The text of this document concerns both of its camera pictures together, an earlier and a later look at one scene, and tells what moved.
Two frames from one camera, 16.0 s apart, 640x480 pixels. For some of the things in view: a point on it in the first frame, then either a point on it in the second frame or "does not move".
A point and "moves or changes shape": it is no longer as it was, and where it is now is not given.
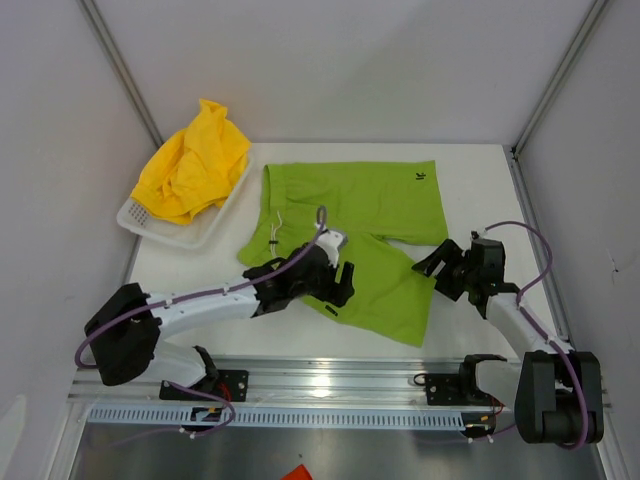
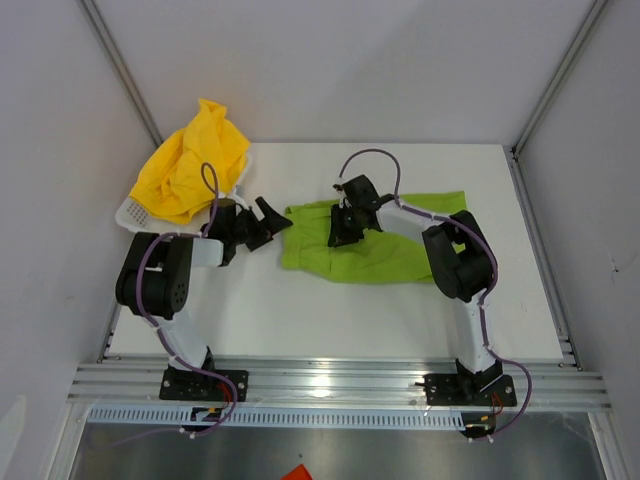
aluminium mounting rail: [283, 381] does not move
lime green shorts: [382, 208] moves or changes shape
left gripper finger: [345, 288] -> [273, 221]
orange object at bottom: [299, 473] does not move
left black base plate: [229, 385] does not move
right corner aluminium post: [586, 27] does not move
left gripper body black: [325, 275] -> [246, 222]
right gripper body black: [461, 268] -> [356, 212]
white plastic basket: [201, 228] does not move
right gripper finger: [450, 286] -> [344, 235]
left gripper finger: [328, 292] -> [259, 239]
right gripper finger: [448, 251] -> [339, 225]
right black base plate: [455, 388] does not move
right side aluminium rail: [541, 248] does not move
